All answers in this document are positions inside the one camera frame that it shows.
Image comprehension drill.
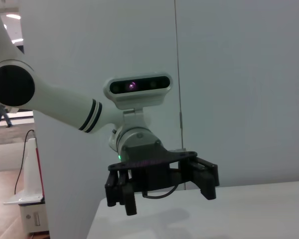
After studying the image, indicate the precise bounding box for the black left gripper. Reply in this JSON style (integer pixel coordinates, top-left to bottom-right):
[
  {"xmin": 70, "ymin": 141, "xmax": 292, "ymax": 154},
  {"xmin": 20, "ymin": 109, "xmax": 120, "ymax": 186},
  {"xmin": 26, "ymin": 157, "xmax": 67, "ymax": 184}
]
[{"xmin": 104, "ymin": 140, "xmax": 221, "ymax": 216}]

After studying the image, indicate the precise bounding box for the white equipment box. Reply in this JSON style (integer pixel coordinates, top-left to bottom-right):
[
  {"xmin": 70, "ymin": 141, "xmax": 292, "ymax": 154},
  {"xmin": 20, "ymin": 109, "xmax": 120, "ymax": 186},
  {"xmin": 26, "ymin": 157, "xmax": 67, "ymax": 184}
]
[{"xmin": 19, "ymin": 201, "xmax": 50, "ymax": 235}]

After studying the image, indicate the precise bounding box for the white floor stand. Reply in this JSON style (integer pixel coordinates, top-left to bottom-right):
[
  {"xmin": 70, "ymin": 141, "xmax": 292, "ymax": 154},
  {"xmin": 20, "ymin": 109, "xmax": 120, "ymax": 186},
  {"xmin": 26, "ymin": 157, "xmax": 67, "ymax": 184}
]
[{"xmin": 2, "ymin": 137, "xmax": 45, "ymax": 206}]

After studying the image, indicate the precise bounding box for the walking person in jeans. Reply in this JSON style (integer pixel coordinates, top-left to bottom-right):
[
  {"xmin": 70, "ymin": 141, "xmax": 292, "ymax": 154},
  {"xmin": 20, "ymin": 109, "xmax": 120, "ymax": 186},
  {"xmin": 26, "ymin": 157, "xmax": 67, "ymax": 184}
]
[{"xmin": 0, "ymin": 104, "xmax": 13, "ymax": 128}]

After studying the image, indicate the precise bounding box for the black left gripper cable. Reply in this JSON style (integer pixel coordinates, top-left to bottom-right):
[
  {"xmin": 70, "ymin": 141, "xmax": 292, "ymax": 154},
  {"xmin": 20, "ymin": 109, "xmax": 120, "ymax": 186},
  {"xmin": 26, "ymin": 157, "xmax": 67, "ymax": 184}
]
[{"xmin": 141, "ymin": 183, "xmax": 177, "ymax": 200}]

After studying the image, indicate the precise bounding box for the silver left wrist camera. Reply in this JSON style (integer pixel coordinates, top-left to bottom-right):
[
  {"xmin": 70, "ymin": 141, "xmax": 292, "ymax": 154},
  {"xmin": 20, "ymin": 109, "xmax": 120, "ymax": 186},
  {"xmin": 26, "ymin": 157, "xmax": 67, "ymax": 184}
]
[{"xmin": 103, "ymin": 71, "xmax": 173, "ymax": 110}]

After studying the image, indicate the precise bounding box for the thin black floor cable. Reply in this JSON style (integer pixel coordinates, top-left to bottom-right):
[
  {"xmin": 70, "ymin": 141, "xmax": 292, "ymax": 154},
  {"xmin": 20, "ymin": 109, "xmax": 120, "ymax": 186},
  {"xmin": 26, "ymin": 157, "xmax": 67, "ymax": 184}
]
[{"xmin": 13, "ymin": 129, "xmax": 37, "ymax": 196}]

